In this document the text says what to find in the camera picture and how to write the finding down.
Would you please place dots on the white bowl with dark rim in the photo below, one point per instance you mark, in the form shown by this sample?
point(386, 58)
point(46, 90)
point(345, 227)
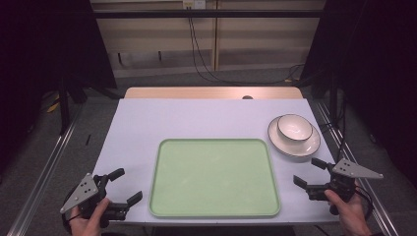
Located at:
point(294, 127)

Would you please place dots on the aluminium floor rail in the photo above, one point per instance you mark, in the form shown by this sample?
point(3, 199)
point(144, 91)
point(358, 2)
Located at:
point(334, 131)
point(42, 173)

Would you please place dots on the black metal stand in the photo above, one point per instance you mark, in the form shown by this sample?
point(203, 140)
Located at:
point(333, 98)
point(64, 108)

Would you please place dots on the green plastic tray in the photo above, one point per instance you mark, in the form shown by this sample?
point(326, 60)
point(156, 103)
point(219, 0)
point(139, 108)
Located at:
point(214, 178)

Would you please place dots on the person's left hand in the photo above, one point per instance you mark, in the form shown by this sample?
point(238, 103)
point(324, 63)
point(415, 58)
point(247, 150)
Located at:
point(88, 220)

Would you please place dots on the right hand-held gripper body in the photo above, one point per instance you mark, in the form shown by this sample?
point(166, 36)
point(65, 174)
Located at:
point(344, 178)

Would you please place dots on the white wall socket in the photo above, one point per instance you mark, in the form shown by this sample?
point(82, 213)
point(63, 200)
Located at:
point(194, 4)

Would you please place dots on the black curtain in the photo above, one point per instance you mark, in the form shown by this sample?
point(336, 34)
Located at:
point(49, 46)
point(377, 65)

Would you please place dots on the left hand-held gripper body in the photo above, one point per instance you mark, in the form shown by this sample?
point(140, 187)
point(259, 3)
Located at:
point(84, 191)

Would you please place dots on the yellow floor tape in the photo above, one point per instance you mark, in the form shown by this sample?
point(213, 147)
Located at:
point(54, 104)

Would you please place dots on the person's right hand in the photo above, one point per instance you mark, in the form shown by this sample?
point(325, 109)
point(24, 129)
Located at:
point(350, 213)

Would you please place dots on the black horizontal bar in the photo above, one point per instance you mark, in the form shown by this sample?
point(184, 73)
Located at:
point(209, 13)

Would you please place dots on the white plate with dark rim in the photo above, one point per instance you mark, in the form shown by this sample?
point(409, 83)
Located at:
point(295, 148)

